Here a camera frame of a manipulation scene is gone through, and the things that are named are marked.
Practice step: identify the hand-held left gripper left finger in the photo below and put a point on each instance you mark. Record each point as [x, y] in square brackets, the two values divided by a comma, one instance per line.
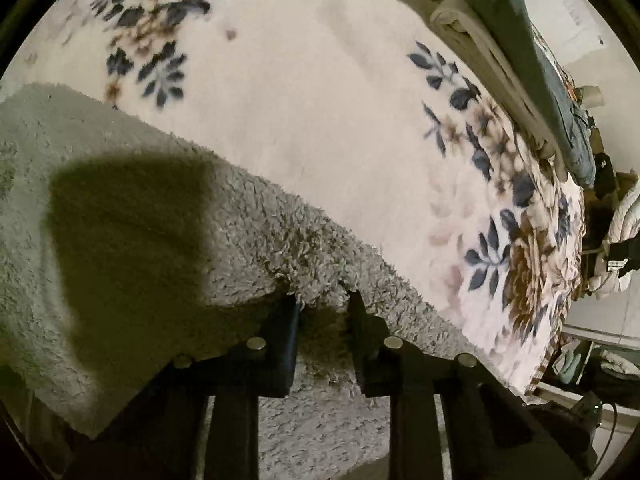
[289, 331]

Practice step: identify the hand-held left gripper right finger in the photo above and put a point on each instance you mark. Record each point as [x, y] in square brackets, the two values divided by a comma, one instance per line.
[358, 330]

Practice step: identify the fluffy grey-white towel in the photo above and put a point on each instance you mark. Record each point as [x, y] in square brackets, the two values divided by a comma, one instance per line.
[150, 220]

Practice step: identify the floral printed blanket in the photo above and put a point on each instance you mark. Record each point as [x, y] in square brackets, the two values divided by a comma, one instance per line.
[320, 110]

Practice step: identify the white padded jacket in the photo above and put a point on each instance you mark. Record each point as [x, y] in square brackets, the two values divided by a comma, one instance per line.
[620, 240]

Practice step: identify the folded cream cloth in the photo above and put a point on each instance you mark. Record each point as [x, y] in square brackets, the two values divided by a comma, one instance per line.
[492, 55]

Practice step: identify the folded green cloth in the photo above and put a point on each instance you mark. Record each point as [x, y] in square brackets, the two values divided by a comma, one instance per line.
[530, 60]

